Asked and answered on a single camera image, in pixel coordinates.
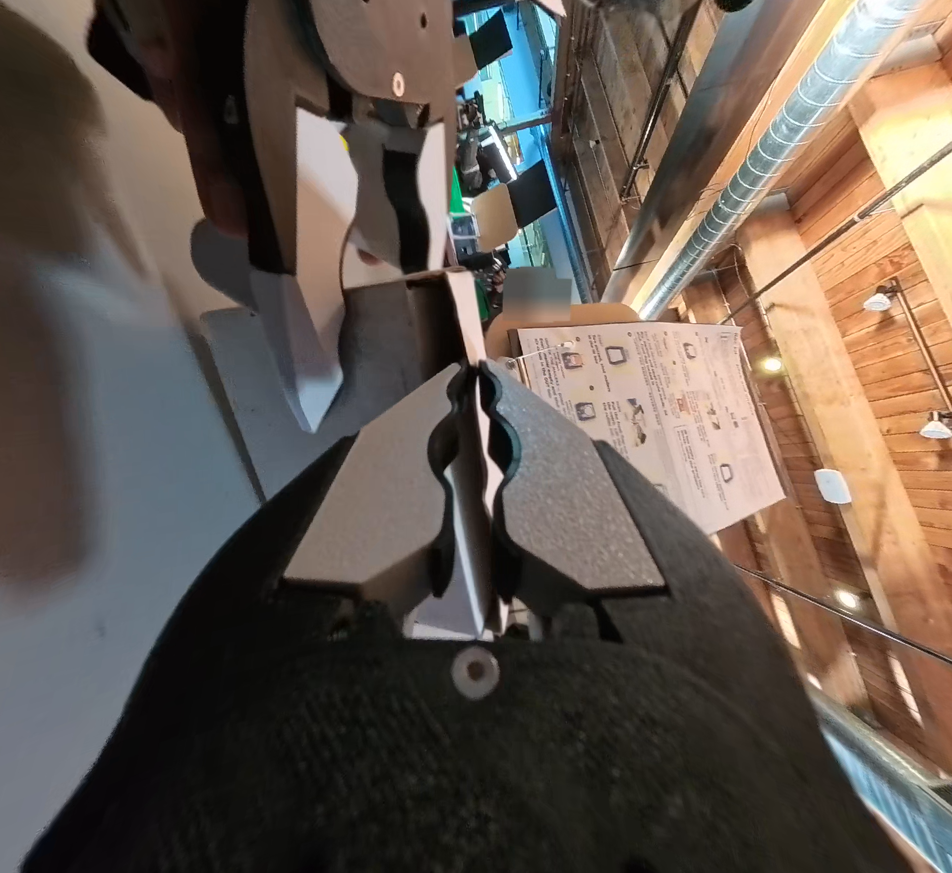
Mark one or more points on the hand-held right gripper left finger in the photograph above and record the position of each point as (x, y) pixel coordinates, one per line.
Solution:
(372, 516)

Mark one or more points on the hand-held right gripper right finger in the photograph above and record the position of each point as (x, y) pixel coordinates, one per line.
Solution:
(580, 516)

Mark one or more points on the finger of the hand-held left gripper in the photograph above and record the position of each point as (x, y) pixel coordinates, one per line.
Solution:
(320, 218)
(372, 204)

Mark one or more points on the white cardboard mailer box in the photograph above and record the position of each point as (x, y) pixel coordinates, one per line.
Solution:
(401, 337)

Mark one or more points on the grey desk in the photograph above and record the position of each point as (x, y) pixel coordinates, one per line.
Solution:
(149, 553)

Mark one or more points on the person's left hand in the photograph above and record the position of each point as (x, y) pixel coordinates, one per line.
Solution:
(201, 144)

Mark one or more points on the cardboard sign on stand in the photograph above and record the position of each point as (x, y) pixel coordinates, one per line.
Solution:
(494, 215)

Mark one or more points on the printed instruction sheet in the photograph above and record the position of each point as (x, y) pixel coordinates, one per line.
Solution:
(669, 427)

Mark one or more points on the white stand with wooden board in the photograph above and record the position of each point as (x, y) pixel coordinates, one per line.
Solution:
(602, 311)

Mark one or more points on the white junction box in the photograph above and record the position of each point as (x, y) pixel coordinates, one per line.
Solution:
(833, 486)

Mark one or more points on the white spot lamp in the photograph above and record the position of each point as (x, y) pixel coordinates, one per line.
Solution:
(879, 300)
(935, 427)

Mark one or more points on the silver ventilation duct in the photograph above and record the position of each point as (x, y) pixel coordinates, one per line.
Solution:
(744, 70)
(781, 137)

